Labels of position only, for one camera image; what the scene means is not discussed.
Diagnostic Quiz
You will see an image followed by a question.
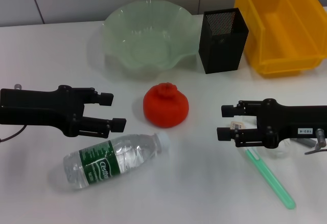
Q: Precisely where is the yellow plastic storage bin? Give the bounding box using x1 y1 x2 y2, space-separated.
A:
233 0 327 78

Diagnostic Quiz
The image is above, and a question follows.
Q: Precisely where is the right gripper cable with plug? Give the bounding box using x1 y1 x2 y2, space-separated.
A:
303 129 327 155

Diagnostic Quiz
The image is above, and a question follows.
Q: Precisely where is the clear green-label water bottle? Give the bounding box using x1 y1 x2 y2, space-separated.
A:
63 131 171 191

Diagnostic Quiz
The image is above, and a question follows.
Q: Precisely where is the green pen with white cap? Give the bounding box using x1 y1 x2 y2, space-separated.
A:
245 148 296 210

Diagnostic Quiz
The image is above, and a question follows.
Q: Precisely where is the black mesh pen holder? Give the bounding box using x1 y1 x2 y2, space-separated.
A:
198 7 249 75

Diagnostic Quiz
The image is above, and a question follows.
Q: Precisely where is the pale green wavy fruit bowl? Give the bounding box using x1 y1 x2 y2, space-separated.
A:
102 0 201 80

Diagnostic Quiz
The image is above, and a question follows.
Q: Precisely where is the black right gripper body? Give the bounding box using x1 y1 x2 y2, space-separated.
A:
256 98 327 149

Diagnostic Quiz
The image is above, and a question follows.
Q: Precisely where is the white paper ball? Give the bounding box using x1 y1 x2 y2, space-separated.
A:
265 139 293 160

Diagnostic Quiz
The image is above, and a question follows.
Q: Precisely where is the orange fruit with knob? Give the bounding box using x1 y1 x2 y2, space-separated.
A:
143 81 190 129

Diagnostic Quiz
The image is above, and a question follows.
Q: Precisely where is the grey marker pen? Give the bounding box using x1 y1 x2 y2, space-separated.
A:
296 138 316 148

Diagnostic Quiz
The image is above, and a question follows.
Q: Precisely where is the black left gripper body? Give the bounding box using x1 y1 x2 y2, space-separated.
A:
0 85 100 137

